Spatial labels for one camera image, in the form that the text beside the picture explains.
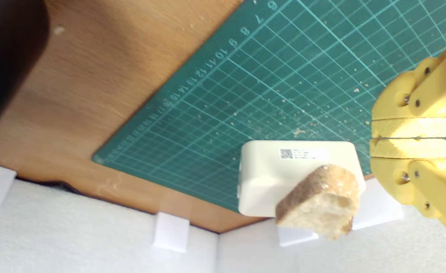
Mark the black two-slot toaster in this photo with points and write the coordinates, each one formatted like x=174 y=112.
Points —
x=3 y=57

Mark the brown bread slice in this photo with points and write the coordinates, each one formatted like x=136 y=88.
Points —
x=321 y=204

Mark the green cutting mat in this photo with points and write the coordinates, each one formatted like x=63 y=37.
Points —
x=264 y=76

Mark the white block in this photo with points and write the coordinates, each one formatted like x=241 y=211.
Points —
x=268 y=178

